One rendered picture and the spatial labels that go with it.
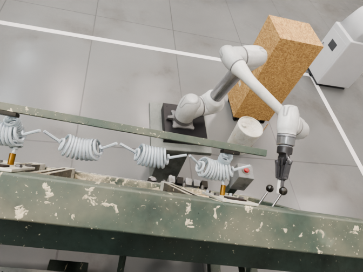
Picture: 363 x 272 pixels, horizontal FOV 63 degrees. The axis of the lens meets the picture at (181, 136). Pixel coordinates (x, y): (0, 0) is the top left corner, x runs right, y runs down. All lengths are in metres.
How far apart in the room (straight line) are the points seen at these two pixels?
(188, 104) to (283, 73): 1.54
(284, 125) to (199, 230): 0.91
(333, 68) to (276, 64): 2.00
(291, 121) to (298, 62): 1.94
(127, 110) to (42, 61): 1.22
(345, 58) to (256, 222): 4.54
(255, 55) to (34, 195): 1.51
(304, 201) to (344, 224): 2.71
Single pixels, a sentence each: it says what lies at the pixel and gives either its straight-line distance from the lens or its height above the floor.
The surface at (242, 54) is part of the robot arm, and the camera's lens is 1.85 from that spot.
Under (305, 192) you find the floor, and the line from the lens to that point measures 3.72.
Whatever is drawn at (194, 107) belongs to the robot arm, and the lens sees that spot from 2.21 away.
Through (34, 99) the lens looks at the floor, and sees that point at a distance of 3.58.
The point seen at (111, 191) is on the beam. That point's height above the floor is 1.93.
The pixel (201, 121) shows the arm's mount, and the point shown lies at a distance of 2.48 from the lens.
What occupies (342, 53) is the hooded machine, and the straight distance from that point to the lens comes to 5.10.
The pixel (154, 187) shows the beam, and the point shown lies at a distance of 1.93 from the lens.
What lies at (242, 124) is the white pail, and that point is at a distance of 3.30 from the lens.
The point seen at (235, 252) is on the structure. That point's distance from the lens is 1.03.
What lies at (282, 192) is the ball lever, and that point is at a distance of 1.41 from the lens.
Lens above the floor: 2.56
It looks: 49 degrees down
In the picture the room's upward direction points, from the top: 23 degrees clockwise
